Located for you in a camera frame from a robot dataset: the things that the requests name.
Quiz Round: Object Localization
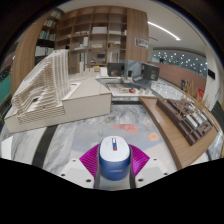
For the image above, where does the dark grey building model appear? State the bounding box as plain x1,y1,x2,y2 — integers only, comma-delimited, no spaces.
107,60,161,82

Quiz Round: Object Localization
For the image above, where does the group of ceiling spot lights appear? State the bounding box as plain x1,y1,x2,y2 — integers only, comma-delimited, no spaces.
153,49,205,69

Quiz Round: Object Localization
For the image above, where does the narrow bookshelf with books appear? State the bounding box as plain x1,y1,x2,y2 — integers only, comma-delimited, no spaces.
34,9,64,64

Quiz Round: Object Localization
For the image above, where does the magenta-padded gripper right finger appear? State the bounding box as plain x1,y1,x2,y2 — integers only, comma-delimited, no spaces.
128,143,170,190

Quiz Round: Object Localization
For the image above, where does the white architectural building model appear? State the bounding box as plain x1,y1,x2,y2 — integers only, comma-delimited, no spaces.
3,49,113,134

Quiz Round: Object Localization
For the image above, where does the white poster on wood panel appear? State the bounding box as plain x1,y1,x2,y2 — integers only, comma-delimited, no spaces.
134,37,149,50

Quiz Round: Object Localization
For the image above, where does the long ceiling light strip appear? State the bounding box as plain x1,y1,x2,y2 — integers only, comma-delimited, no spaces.
147,20,182,42

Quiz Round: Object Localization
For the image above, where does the wooden shelf unit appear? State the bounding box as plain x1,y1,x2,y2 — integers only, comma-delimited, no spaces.
54,5,149,75

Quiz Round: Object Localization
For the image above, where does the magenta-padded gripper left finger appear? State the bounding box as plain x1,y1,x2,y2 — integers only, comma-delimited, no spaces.
58,143,102,190

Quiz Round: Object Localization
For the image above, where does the dark bookshelf with green books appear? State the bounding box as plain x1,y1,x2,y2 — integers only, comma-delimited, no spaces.
0,74,12,104

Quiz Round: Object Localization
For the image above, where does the dark brown building model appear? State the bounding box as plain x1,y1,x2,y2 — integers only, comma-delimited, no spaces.
155,97,214,147

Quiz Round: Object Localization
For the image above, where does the flat white site model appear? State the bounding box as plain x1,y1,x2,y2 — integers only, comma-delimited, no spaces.
105,81,156,98

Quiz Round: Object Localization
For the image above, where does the white and blue computer mouse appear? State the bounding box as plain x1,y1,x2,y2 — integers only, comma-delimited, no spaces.
98,135,132,182

